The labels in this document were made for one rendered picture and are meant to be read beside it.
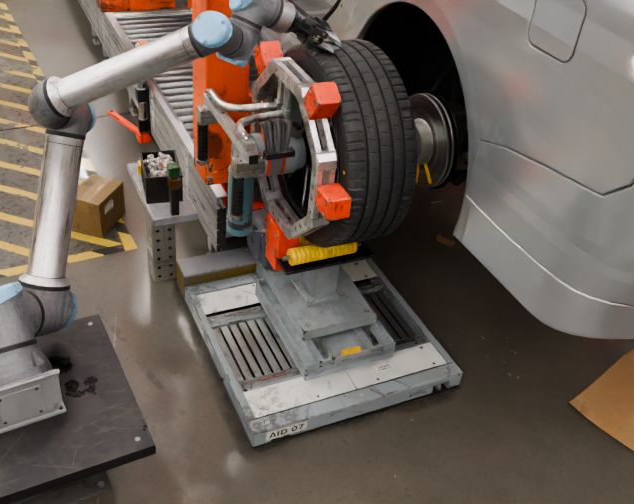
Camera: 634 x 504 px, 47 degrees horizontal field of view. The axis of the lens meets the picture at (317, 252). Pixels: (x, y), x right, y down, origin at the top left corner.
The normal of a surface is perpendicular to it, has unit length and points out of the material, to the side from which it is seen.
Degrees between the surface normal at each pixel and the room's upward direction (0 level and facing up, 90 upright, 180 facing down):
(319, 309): 0
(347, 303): 0
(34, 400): 90
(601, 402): 1
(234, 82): 90
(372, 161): 69
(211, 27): 57
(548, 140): 90
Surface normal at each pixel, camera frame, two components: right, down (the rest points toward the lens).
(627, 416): 0.12, -0.80
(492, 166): -0.91, 0.18
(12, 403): 0.51, 0.55
